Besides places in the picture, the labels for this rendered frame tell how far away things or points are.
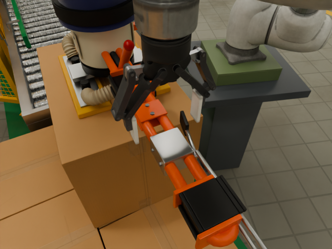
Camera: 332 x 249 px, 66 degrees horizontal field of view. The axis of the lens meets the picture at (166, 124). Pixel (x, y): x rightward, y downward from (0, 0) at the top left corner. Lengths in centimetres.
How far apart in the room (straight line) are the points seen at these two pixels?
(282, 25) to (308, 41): 11
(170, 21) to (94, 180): 53
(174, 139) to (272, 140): 161
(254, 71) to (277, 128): 102
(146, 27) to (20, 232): 91
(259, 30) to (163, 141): 78
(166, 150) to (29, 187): 80
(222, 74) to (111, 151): 64
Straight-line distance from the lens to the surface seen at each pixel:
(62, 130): 76
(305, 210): 182
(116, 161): 73
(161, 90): 80
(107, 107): 77
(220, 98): 112
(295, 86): 129
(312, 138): 221
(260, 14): 116
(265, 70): 123
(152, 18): 35
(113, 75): 65
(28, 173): 124
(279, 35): 115
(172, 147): 48
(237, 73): 118
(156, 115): 54
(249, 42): 120
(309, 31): 112
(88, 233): 102
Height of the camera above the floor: 147
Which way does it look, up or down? 47 degrees down
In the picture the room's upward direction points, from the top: straight up
